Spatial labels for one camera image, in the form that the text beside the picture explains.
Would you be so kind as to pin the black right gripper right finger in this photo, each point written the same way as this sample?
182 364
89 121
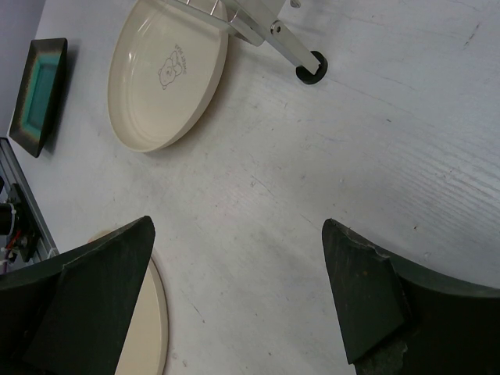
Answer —
398 317

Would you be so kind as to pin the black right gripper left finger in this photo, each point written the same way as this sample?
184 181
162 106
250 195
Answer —
70 314

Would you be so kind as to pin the cream and pink branch plate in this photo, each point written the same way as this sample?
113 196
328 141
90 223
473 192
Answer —
146 345

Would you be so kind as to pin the cream bear plate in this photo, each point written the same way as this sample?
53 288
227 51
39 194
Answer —
164 73

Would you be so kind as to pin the stainless steel dish rack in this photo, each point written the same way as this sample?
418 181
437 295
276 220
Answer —
256 22

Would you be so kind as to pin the square black teal plate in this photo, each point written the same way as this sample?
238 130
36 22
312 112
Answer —
40 94

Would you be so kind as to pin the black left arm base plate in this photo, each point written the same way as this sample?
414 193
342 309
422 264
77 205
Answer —
20 233

